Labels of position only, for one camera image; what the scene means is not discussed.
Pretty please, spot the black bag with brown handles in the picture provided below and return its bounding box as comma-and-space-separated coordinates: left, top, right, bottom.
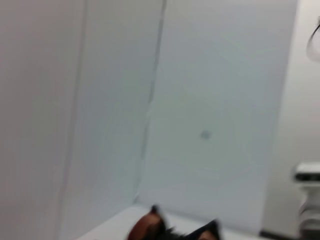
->
126, 204, 225, 240

